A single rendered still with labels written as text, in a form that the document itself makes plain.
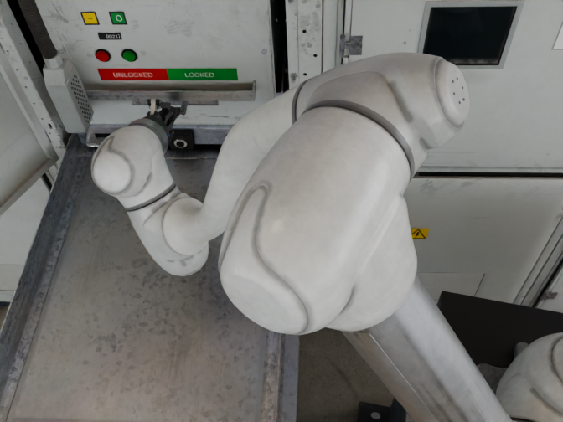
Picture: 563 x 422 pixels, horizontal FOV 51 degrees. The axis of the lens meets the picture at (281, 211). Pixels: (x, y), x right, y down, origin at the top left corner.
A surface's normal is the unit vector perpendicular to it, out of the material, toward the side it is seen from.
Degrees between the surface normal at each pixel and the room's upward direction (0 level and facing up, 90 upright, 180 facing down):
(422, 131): 92
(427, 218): 90
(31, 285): 90
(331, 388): 0
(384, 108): 21
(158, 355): 0
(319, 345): 0
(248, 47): 90
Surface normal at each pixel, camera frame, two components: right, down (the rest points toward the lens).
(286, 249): -0.05, -0.22
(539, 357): -0.77, -0.61
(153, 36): -0.05, 0.80
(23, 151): 0.87, 0.37
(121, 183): 0.01, 0.45
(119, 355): -0.04, -0.60
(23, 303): 1.00, 0.01
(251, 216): -0.60, -0.45
